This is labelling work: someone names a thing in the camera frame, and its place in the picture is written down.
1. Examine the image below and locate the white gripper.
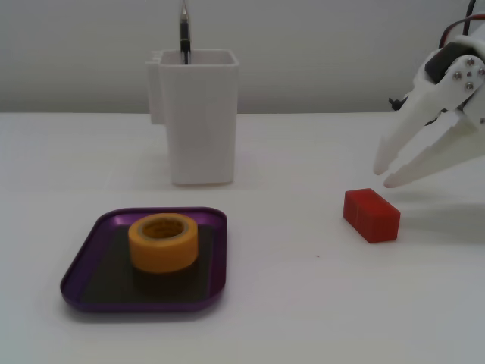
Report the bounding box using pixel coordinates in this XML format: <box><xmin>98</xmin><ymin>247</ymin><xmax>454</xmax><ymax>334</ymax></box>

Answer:
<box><xmin>373</xmin><ymin>33</ymin><xmax>485</xmax><ymax>190</ymax></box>

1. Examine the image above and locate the yellow tape roll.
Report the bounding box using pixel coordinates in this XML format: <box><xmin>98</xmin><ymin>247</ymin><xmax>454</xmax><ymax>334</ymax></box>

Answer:
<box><xmin>127</xmin><ymin>212</ymin><xmax>199</xmax><ymax>275</ymax></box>

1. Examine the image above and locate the red rectangular block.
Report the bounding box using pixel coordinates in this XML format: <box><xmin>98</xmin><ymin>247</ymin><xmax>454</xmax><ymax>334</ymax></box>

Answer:
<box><xmin>343</xmin><ymin>187</ymin><xmax>402</xmax><ymax>243</ymax></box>

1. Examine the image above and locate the white plastic pen holder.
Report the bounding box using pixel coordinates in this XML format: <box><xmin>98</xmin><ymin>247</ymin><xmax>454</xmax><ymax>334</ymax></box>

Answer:
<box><xmin>145</xmin><ymin>49</ymin><xmax>240</xmax><ymax>187</ymax></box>

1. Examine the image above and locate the black ballpoint pen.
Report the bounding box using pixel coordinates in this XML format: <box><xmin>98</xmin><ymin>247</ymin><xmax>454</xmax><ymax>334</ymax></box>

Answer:
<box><xmin>178</xmin><ymin>0</ymin><xmax>192</xmax><ymax>65</ymax></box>

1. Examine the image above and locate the purple metal tray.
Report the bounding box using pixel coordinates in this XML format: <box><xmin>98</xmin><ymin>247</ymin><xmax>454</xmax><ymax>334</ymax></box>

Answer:
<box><xmin>59</xmin><ymin>206</ymin><xmax>229</xmax><ymax>314</ymax></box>

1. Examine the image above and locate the red white black servo cable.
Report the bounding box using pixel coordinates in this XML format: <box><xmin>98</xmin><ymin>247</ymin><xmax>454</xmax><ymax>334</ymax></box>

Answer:
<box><xmin>438</xmin><ymin>0</ymin><xmax>485</xmax><ymax>49</ymax></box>

